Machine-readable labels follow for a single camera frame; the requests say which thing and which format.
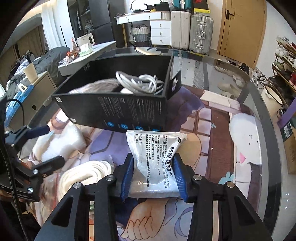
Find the beige cabinet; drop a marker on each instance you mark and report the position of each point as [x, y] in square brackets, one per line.
[25, 105]

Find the white hard suitcase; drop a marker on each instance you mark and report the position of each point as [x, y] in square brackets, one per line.
[180, 29]

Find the red and white medicine packet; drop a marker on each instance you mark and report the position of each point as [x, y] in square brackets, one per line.
[153, 175]

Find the stack of shoe boxes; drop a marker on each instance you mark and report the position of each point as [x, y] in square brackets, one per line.
[200, 7]

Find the green tissue pack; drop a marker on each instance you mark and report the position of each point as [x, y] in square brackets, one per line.
[85, 49]

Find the silver hard suitcase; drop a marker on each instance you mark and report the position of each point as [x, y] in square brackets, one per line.
[201, 30]

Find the black refrigerator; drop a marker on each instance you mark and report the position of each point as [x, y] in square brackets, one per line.
[101, 21]

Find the white bucket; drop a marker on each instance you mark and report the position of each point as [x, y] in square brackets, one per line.
[272, 100]

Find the brown cardboard box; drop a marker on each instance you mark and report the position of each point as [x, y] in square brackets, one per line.
[288, 136]

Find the woven basket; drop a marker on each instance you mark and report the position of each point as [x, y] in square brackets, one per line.
[141, 36]

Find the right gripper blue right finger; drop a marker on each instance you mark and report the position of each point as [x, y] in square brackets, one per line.
[237, 218]

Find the black cardboard box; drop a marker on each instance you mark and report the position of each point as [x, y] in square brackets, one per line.
[113, 110]

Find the teal hard suitcase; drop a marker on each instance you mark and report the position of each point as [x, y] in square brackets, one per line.
[182, 4]

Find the shoe rack with shoes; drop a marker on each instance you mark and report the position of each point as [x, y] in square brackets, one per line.
[284, 68]

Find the oval desk mirror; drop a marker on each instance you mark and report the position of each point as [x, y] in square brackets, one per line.
[141, 4]

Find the purple yoga mat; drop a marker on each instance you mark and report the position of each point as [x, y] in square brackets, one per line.
[284, 119]

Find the adidas bag of white laces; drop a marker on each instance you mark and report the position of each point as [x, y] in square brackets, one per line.
[99, 86]

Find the white desk with drawers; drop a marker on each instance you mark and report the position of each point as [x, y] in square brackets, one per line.
[158, 22]

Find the wooden door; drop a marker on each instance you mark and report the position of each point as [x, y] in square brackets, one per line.
[242, 30]

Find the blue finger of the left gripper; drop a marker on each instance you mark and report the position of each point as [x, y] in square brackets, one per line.
[20, 137]
[46, 168]

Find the cream cup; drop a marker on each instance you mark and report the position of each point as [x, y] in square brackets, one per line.
[31, 73]

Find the grey side table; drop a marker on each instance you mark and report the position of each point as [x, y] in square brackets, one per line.
[79, 62]

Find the white electric kettle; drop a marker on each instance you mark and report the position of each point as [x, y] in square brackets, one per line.
[85, 39]

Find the black glass cabinet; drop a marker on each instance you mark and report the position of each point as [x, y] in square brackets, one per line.
[80, 18]

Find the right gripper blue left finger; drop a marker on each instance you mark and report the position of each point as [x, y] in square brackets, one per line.
[70, 218]

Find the white and blue plush toy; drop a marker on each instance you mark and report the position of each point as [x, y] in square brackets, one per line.
[126, 91]

